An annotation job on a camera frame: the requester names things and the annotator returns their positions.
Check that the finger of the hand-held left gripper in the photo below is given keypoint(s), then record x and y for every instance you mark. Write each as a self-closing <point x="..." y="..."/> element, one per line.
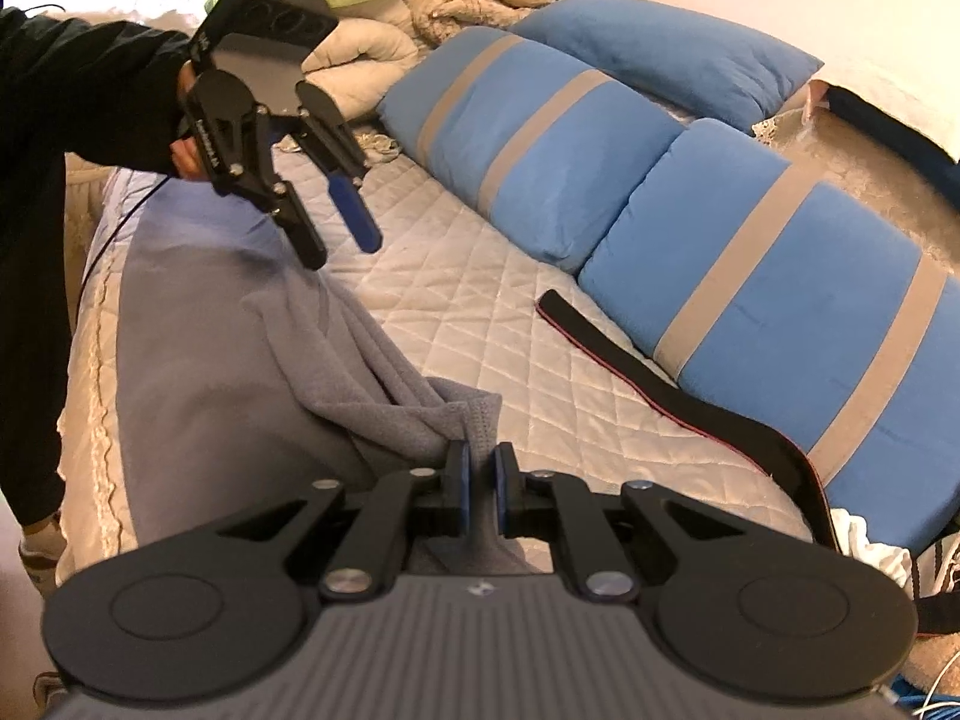
<point x="360" y="217"/>
<point x="304" y="232"/>

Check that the grey-blue fleece pants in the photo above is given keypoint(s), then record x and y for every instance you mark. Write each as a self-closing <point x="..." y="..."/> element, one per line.
<point x="225" y="390"/>

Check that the black bag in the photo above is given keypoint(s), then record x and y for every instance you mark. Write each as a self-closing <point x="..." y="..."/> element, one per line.
<point x="937" y="615"/>

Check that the white striped sneaker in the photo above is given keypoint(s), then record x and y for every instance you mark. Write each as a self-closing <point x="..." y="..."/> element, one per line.
<point x="941" y="562"/>

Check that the white quilted bedspread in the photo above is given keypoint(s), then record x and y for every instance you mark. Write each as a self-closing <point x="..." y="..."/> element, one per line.
<point x="465" y="277"/>

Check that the pale pink sheet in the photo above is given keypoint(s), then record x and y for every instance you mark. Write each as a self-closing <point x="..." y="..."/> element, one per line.
<point x="816" y="96"/>

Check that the plain blue pillow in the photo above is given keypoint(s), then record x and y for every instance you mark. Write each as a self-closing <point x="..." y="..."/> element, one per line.
<point x="660" y="52"/>

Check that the white crumpled cloth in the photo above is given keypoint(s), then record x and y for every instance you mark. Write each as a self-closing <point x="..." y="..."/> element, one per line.
<point x="870" y="555"/>

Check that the person's left hand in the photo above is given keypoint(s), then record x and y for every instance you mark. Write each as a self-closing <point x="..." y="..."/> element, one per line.
<point x="185" y="161"/>

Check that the blue grey-striped pillow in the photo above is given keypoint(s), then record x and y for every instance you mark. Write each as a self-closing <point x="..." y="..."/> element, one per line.
<point x="555" y="135"/>
<point x="787" y="300"/>

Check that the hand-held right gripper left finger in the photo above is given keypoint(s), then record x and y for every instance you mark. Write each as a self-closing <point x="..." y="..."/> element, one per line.
<point x="463" y="487"/>

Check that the person's left forearm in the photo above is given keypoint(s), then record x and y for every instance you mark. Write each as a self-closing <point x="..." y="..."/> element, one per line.
<point x="90" y="90"/>

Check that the navy blue cloth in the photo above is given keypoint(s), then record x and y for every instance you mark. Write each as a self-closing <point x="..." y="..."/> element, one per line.
<point x="900" y="135"/>

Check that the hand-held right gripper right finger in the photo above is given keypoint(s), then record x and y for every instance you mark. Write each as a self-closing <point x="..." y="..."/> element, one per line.
<point x="499" y="491"/>

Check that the beige knitted blanket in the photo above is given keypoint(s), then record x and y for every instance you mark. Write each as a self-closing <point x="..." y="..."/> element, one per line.
<point x="450" y="7"/>

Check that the cream duvet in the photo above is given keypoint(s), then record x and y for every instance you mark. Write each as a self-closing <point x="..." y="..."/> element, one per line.
<point x="360" y="49"/>

